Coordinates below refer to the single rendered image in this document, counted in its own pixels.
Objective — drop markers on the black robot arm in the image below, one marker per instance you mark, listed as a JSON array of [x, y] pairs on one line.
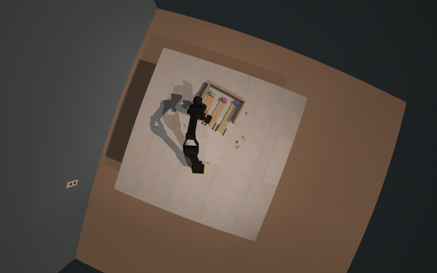
[[191, 152]]

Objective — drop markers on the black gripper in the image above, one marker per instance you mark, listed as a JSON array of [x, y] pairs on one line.
[[206, 119]]

